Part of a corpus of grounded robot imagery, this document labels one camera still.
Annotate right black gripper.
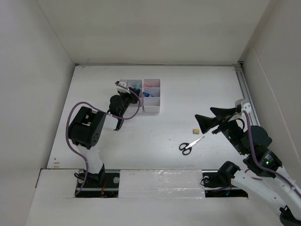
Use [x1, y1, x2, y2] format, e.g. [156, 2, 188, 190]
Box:
[194, 106, 247, 154]

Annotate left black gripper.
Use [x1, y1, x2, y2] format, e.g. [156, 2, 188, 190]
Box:
[118, 87, 139, 117]

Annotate blue cap spray bottle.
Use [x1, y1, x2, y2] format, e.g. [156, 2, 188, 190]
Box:
[143, 92, 154, 97]

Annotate yellow eraser cube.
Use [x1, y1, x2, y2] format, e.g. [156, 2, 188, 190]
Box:
[192, 129, 200, 134]

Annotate black handled scissors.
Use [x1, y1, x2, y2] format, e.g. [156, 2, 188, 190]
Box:
[179, 136, 205, 156]

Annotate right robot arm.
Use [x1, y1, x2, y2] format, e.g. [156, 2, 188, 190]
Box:
[195, 104, 301, 226]

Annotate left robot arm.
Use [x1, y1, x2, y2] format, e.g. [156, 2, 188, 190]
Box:
[65, 87, 142, 187]

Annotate white left organizer container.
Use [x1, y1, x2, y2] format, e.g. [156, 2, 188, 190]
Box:
[125, 79, 143, 114]

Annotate white organizer container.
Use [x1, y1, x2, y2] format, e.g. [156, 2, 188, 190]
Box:
[125, 79, 143, 114]
[143, 78, 161, 113]

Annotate white right organizer container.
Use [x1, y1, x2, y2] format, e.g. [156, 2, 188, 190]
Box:
[143, 78, 161, 113]

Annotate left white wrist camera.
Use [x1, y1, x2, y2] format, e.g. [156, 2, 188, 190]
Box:
[115, 80, 130, 93]

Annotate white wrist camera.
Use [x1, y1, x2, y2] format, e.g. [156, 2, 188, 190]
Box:
[115, 80, 130, 93]
[235, 99, 252, 116]

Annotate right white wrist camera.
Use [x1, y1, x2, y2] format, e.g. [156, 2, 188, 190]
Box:
[235, 99, 252, 116]

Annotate aluminium rail strip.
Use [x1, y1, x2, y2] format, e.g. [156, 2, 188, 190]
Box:
[234, 61, 260, 126]

